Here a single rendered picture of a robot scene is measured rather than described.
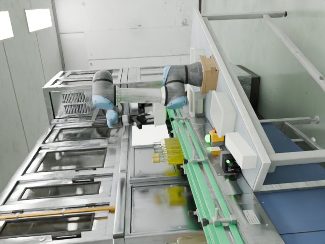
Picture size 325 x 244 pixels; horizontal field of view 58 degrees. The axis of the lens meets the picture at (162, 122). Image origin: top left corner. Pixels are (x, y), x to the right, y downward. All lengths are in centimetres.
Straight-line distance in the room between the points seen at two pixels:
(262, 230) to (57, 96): 233
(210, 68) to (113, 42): 397
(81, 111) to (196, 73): 157
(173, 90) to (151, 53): 392
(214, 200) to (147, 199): 60
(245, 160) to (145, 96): 70
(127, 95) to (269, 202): 91
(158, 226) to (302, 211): 71
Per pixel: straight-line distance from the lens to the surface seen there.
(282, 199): 137
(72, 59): 619
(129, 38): 554
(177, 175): 193
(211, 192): 135
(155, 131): 257
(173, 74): 174
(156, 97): 168
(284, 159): 132
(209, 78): 175
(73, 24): 610
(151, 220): 166
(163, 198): 181
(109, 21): 554
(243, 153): 126
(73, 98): 298
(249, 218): 121
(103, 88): 165
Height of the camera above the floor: 121
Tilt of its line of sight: 4 degrees down
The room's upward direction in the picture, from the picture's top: 94 degrees counter-clockwise
